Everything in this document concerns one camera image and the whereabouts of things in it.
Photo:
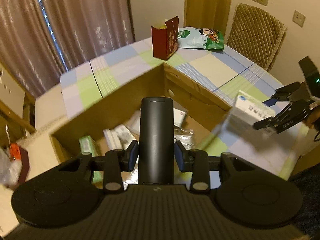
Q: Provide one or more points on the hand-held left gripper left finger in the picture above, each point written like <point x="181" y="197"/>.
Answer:
<point x="133" y="155"/>

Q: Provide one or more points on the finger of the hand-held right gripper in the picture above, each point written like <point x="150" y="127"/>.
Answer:
<point x="287" y="118"/>
<point x="287" y="90"/>

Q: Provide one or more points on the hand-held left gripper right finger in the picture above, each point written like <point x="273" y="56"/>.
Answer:
<point x="179" y="156"/>

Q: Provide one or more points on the clear plastic wrap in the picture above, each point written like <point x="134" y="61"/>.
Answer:
<point x="183" y="136"/>

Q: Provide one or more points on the black remote control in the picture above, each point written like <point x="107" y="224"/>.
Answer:
<point x="156" y="135"/>

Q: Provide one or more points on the white medicine box blue logo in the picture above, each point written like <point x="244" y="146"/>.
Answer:
<point x="247" y="112"/>

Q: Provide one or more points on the large cardboard box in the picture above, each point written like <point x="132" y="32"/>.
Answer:
<point x="200" y="97"/>

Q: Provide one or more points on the checked cloth desktop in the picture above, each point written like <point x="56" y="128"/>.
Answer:
<point x="207" y="65"/>

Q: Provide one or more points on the person's right hand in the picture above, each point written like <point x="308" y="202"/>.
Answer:
<point x="314" y="117"/>

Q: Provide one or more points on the flat white box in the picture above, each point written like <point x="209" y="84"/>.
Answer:
<point x="180" y="117"/>

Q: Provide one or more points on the small green box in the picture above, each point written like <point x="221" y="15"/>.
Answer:
<point x="87" y="145"/>

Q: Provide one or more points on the wicker chair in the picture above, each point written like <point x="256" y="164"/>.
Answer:
<point x="255" y="35"/>

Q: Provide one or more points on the green cartoon snack bag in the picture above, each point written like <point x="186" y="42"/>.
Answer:
<point x="200" y="38"/>

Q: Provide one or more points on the dark wooden box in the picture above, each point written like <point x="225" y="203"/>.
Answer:
<point x="25" y="165"/>

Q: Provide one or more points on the dark red gift box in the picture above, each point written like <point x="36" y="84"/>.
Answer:
<point x="165" y="42"/>

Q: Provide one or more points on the brown wooden door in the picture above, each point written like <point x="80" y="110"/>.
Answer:
<point x="207" y="2"/>

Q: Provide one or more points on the orange plastic object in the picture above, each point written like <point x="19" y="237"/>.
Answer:
<point x="14" y="151"/>

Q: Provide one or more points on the beige bear print cloth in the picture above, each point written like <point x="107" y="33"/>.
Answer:
<point x="6" y="210"/>

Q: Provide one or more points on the white carved chair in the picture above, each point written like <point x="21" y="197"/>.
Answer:
<point x="10" y="90"/>

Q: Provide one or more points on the beige wall socket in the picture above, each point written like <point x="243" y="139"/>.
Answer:
<point x="299" y="18"/>

